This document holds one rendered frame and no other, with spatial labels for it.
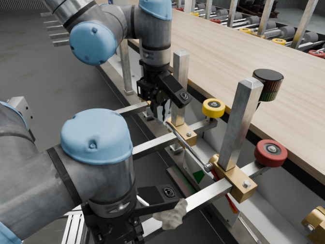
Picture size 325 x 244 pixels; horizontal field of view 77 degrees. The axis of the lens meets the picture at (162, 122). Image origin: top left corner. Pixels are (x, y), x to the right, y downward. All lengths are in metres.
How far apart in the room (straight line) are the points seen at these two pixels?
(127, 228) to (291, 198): 0.57
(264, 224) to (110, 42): 0.73
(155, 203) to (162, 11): 0.40
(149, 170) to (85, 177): 1.44
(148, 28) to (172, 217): 0.43
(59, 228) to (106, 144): 1.13
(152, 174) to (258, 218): 0.98
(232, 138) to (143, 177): 1.19
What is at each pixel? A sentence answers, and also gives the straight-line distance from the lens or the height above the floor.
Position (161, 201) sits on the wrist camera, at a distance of 0.40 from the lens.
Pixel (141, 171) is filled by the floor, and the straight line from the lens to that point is 1.67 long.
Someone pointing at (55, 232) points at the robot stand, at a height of 0.21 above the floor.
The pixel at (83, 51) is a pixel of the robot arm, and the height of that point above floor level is 1.19.
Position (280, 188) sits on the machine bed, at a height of 0.72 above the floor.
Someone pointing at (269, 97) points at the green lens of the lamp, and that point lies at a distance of 0.48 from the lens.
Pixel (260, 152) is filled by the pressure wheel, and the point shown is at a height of 0.90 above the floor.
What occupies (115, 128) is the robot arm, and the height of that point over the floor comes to 1.18.
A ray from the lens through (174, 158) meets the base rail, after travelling 0.82.
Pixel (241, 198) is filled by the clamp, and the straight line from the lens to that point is 0.59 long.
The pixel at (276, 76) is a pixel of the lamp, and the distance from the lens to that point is 0.48.
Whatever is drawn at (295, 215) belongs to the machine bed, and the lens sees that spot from 0.85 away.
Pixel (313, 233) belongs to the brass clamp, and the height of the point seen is 0.94.
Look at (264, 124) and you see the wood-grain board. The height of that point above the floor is 0.90.
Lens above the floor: 1.32
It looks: 39 degrees down
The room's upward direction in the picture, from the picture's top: straight up
